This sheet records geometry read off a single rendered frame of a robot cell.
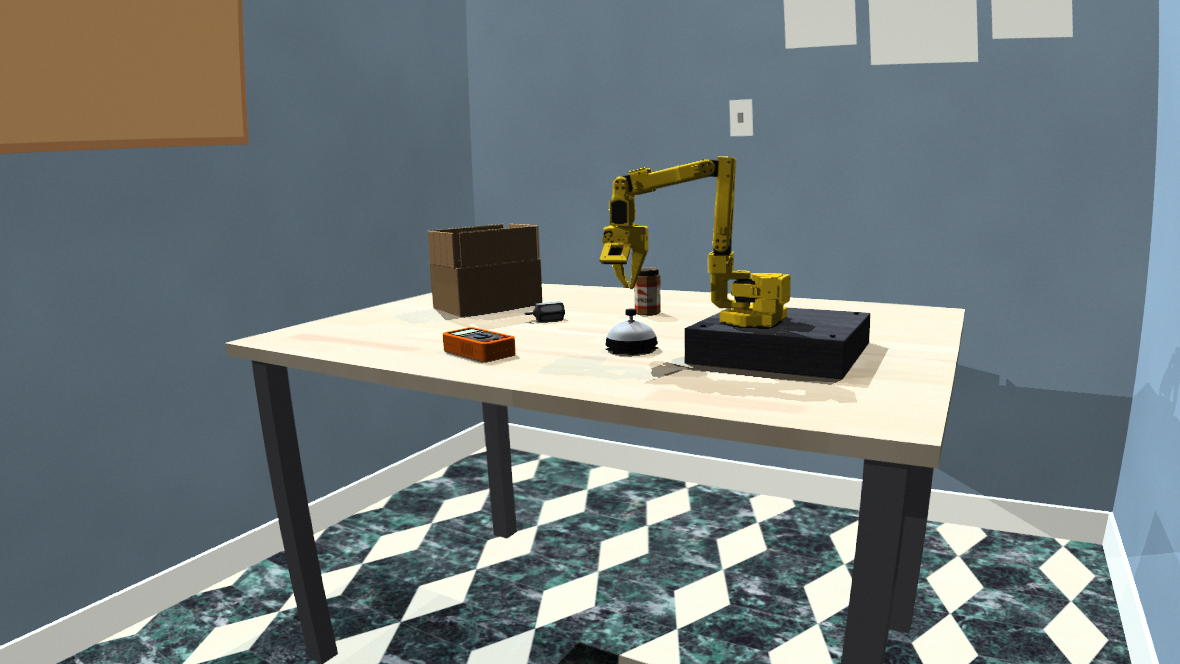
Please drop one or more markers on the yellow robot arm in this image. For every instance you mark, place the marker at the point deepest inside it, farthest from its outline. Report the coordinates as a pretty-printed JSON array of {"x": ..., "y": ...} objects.
[{"x": 762, "y": 289}]

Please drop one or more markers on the grey metal dome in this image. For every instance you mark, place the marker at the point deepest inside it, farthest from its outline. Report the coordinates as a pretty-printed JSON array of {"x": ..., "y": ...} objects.
[{"x": 631, "y": 337}]

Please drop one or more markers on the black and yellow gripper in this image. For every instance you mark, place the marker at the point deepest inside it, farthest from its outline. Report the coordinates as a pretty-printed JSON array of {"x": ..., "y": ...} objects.
[{"x": 633, "y": 236}]

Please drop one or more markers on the orange pocket multimeter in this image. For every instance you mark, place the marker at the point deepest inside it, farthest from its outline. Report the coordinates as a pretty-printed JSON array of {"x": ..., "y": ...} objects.
[{"x": 473, "y": 343}]

